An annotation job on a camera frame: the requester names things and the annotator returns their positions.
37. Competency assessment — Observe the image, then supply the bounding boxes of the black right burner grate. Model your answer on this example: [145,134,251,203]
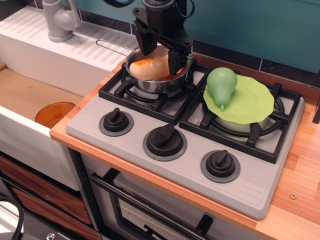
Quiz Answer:
[179,82,304,164]

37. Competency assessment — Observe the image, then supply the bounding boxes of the wooden drawer fronts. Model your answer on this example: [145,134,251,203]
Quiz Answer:
[0,152,99,240]

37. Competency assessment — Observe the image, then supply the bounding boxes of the green toy pear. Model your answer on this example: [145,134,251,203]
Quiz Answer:
[206,67,238,111]

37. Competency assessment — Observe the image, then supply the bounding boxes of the oven door with black handle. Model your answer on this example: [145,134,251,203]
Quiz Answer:
[89,168,257,240]

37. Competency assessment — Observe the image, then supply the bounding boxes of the teal wall cabinet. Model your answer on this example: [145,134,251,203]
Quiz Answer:
[74,0,320,75]

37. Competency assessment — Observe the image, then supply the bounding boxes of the toy bread loaf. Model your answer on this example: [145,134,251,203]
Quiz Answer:
[129,55,186,82]

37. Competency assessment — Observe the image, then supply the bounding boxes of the black braided cable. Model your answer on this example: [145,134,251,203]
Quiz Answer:
[0,195,25,240]

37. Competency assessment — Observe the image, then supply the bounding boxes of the orange plastic cup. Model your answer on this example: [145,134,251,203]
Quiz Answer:
[35,101,76,129]

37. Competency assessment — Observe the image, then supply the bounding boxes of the black left burner grate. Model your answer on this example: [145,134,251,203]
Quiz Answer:
[98,59,213,125]

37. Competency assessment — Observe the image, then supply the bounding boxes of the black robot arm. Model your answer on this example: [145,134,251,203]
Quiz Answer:
[132,0,195,75]

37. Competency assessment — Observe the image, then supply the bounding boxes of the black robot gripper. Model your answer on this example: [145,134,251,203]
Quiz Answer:
[132,2,193,75]

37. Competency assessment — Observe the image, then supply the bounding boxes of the black middle stove knob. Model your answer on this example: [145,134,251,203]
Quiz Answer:
[142,124,188,162]

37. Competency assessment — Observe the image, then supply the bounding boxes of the black burner grate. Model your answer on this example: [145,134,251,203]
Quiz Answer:
[98,59,213,125]
[179,82,304,164]

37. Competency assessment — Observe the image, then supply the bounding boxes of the black right stove knob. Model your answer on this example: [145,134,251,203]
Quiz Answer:
[200,150,241,184]

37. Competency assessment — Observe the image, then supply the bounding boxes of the steel pot with handle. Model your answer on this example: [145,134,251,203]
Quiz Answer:
[95,39,191,94]

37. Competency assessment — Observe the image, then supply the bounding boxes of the black left stove knob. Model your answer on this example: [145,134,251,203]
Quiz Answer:
[99,107,134,137]

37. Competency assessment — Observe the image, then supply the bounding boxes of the grey toy faucet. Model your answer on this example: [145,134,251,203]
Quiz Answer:
[42,0,81,43]

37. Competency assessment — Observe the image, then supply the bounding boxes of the grey toy stove top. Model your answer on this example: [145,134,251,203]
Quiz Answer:
[65,93,299,219]

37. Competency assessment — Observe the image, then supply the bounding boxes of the green plastic plate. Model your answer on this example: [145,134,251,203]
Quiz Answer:
[203,75,275,125]

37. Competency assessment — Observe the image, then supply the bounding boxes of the black stove knob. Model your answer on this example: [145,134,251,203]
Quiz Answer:
[142,124,188,162]
[99,107,134,137]
[200,150,241,184]

